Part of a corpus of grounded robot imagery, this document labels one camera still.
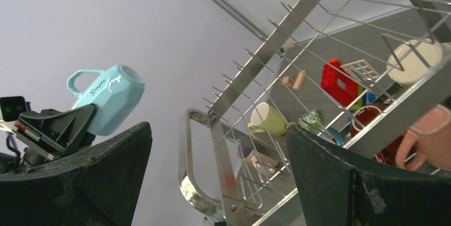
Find iridescent pink mug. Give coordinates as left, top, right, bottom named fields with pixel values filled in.
left=240, top=146, right=279, bottom=175

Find salmon pink mug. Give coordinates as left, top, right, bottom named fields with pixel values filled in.
left=395, top=104, right=450, bottom=171

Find long wooden block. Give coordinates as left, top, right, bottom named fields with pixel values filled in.
left=292, top=70, right=307, bottom=91

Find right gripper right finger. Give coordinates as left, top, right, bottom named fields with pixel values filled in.
left=286, top=125, right=450, bottom=225

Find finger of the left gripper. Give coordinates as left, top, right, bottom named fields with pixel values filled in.
left=41, top=104, right=96, bottom=156

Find light blue faceted mug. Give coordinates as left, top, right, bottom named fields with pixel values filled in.
left=66, top=64, right=145, bottom=136

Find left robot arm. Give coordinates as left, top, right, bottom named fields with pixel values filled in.
left=1, top=104, right=97, bottom=173

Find cream mug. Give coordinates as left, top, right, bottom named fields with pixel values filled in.
left=387, top=39, right=445, bottom=86

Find steel wire dish rack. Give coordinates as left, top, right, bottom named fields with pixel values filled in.
left=179, top=0, right=450, bottom=225

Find pale yellow faceted mug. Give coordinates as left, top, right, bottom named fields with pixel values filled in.
left=248, top=102, right=288, bottom=136

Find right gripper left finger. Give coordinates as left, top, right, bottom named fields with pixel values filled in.
left=1, top=122, right=152, bottom=225

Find green toy cube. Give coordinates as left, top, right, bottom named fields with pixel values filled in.
left=298, top=108, right=324, bottom=132

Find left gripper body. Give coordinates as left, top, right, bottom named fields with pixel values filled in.
left=14, top=110, right=71, bottom=161

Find red block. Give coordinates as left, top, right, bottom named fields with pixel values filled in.
left=320, top=59, right=359, bottom=106

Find corner wooden block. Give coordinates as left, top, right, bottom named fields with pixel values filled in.
left=284, top=43, right=297, bottom=51

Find small wooden cube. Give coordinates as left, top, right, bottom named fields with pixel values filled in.
left=282, top=76, right=294, bottom=88

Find dark red mug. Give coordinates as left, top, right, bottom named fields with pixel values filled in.
left=349, top=103, right=407, bottom=166

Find blue butterfly mug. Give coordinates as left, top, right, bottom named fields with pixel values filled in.
left=320, top=127, right=346, bottom=146

